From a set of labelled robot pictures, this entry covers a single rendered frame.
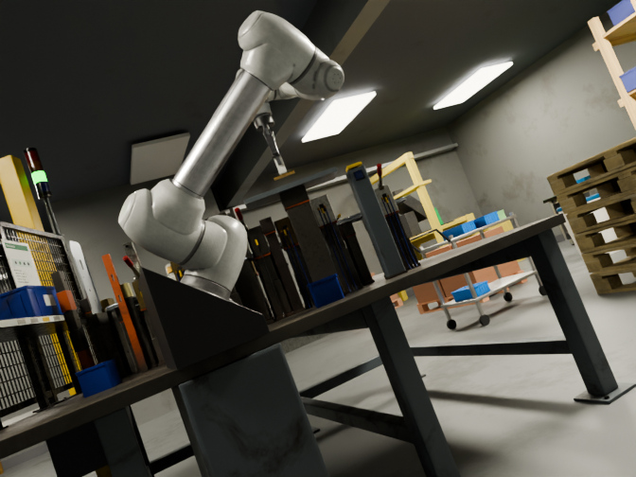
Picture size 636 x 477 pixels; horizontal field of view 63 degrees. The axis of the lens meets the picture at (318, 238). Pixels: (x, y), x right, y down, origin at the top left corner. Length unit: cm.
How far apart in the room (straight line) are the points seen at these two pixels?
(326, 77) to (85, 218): 559
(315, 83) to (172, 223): 57
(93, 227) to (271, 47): 554
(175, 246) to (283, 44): 63
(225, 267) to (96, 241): 528
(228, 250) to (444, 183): 897
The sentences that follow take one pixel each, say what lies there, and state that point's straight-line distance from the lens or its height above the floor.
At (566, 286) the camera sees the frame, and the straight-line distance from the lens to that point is 218.
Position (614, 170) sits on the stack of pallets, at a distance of 376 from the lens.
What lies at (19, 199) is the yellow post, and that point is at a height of 175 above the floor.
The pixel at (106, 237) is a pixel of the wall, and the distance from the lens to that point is 679.
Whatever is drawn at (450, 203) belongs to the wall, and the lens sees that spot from 1031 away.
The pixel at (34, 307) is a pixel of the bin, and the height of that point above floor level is 107.
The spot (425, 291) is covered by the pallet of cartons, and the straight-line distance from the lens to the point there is 625.
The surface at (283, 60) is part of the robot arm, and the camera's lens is 149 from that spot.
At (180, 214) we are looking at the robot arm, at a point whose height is 110.
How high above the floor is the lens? 77
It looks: 5 degrees up
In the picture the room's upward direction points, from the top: 21 degrees counter-clockwise
